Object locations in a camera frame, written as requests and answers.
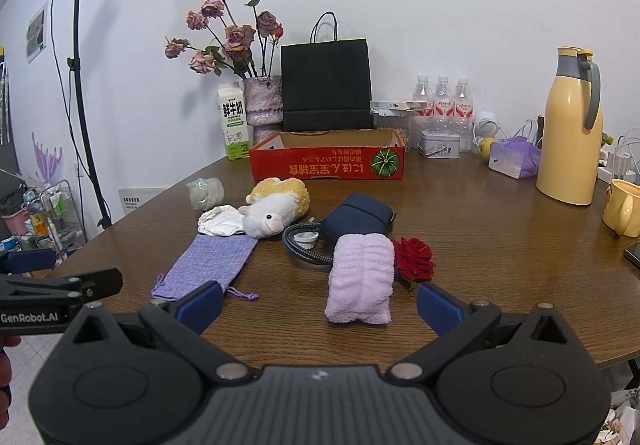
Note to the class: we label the pink purple vase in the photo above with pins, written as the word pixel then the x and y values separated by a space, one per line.
pixel 262 102

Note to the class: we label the navy blue pouch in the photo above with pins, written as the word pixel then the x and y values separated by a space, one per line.
pixel 357 215

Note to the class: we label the small white creamer cup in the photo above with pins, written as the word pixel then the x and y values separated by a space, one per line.
pixel 305 239

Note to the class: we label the small black device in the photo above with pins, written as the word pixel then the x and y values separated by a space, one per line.
pixel 540 125

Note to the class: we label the dried pink roses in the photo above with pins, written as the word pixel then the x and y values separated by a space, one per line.
pixel 235 37

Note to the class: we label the red rose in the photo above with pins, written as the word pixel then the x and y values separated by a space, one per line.
pixel 415 257

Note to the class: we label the clear plastic item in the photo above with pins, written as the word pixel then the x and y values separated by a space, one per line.
pixel 205 192

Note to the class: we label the white green milk carton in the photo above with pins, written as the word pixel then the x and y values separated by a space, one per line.
pixel 233 125

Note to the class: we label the white flat box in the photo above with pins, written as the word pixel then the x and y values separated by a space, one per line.
pixel 400 105

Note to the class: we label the clear plastic food container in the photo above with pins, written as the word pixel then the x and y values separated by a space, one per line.
pixel 392 127

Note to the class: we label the yellow thermos jug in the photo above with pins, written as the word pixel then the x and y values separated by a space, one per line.
pixel 567 140

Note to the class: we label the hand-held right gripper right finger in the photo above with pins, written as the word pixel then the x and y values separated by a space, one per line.
pixel 440 307

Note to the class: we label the black light stand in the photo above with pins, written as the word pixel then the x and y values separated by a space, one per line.
pixel 82 125

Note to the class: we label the black paper bag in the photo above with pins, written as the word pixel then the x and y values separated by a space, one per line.
pixel 327 90

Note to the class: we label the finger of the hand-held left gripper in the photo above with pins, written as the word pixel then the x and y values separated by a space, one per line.
pixel 90 282
pixel 30 260

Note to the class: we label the grey tin box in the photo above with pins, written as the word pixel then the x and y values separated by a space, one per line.
pixel 440 145

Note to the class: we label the lavender towel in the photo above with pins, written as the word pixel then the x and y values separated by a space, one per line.
pixel 360 280

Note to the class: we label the purple tissue pack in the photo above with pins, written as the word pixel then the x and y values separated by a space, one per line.
pixel 515 157

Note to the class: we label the white crumpled cloth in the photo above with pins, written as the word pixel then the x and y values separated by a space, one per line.
pixel 220 221

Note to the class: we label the black phone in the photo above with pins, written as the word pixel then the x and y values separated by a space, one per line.
pixel 634 255

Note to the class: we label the purple wall decal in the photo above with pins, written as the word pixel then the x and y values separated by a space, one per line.
pixel 47 162

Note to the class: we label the red cardboard box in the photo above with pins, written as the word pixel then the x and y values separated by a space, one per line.
pixel 325 165

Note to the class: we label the small white fan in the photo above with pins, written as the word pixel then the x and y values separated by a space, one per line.
pixel 485 122

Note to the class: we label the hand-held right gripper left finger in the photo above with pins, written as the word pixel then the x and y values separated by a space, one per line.
pixel 202 300

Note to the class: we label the yellow mug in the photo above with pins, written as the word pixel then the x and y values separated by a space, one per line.
pixel 622 207

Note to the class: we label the white yellow plush sheep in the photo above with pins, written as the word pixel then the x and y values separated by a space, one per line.
pixel 275 210

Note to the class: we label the wall poster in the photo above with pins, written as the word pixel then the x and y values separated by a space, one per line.
pixel 37 32

